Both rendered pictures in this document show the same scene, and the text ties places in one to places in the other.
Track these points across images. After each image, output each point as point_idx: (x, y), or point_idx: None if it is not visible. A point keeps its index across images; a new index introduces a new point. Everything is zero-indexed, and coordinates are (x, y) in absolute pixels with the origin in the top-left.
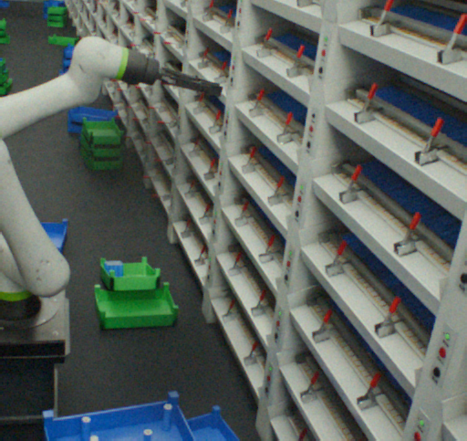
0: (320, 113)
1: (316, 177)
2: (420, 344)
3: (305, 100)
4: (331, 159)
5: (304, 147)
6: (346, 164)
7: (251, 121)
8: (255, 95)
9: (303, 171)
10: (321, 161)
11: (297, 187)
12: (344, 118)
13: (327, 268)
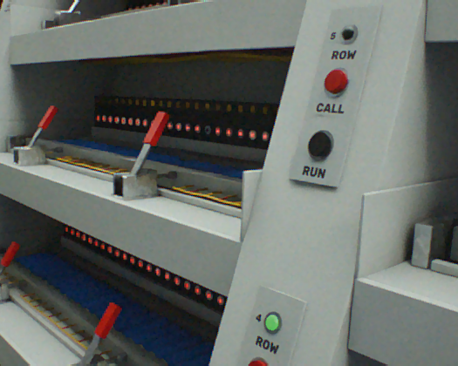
0: (397, 10)
1: (367, 274)
2: None
3: (263, 28)
4: (413, 203)
5: (279, 166)
6: None
7: (18, 172)
8: (25, 140)
9: (276, 257)
10: (392, 203)
11: (236, 327)
12: None
13: None
